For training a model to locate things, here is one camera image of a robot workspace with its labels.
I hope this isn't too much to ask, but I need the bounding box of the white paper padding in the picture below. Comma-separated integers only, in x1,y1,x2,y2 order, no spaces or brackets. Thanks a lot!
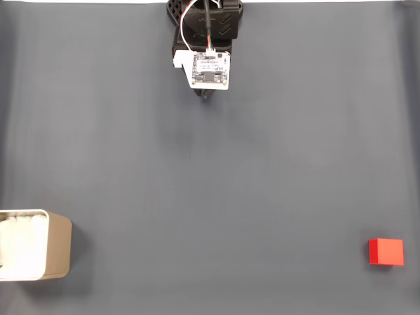
0,212,47,280

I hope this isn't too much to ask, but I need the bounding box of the beige plastic box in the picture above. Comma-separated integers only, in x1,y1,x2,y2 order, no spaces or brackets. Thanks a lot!
0,208,73,282

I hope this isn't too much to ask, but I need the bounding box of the dark blue table mat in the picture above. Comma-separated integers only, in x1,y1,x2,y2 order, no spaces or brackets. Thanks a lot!
0,2,420,315

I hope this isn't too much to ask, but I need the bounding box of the black camera cable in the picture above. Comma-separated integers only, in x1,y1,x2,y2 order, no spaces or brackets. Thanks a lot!
202,0,214,51

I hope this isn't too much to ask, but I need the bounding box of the white wrist camera board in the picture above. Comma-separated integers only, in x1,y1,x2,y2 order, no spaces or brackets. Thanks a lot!
172,49,230,91

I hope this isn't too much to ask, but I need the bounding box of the red cube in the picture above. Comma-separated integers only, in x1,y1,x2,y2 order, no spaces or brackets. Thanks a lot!
367,238,405,266

